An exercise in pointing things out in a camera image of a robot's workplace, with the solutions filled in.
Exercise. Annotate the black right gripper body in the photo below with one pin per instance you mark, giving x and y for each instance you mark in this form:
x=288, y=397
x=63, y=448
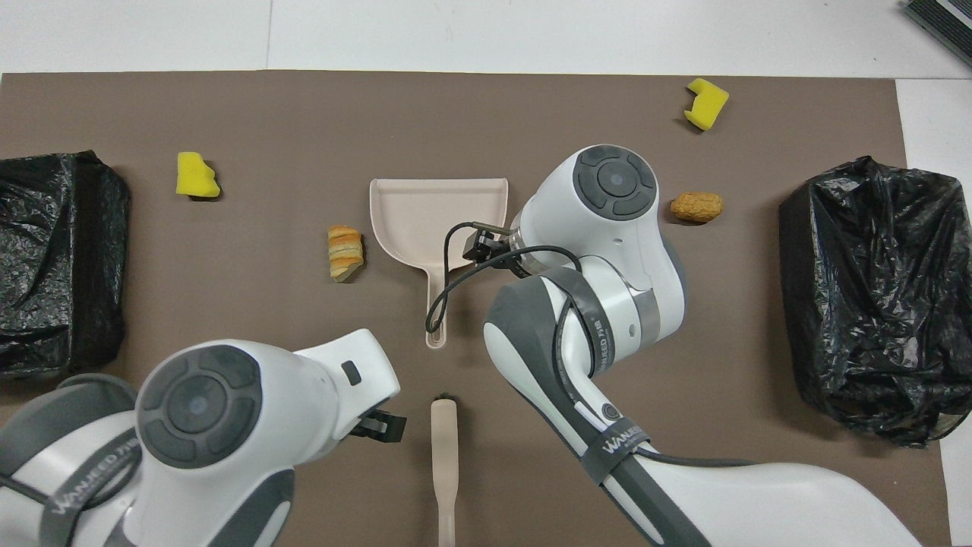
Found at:
x=486, y=247

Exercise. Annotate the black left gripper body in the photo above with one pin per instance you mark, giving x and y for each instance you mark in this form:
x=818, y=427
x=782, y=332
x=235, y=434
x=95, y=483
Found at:
x=383, y=427

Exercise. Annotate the beige plastic dustpan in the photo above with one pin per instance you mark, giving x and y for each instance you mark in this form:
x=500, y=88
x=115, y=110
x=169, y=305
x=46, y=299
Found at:
x=425, y=220

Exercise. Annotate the beige hand brush black bristles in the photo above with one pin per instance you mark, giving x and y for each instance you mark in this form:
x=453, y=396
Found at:
x=444, y=456

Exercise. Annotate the striped croissant bread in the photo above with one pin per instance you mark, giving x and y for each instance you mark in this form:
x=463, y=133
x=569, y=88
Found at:
x=345, y=254

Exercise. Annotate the plain yellow sponge piece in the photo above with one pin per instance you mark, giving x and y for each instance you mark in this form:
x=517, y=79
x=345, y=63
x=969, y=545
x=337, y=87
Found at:
x=197, y=176

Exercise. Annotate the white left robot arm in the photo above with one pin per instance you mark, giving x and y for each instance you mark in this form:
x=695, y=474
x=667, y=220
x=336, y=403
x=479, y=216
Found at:
x=197, y=410

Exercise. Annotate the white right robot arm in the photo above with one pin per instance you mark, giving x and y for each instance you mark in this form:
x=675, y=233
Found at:
x=607, y=228

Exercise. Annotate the black bag lined bin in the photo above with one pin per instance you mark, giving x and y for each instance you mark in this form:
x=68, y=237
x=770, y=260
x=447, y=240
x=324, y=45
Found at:
x=45, y=251
x=873, y=304

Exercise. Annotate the brown bread nugget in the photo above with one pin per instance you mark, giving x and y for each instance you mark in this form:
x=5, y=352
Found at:
x=696, y=207

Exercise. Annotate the brown table mat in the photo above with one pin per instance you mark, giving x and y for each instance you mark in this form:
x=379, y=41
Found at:
x=304, y=114

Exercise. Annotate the notched yellow sponge piece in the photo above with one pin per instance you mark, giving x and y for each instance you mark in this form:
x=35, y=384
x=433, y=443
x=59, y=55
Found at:
x=710, y=106

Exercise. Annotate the grey ribbed device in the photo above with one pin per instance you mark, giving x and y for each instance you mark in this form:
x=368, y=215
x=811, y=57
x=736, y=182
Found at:
x=945, y=19

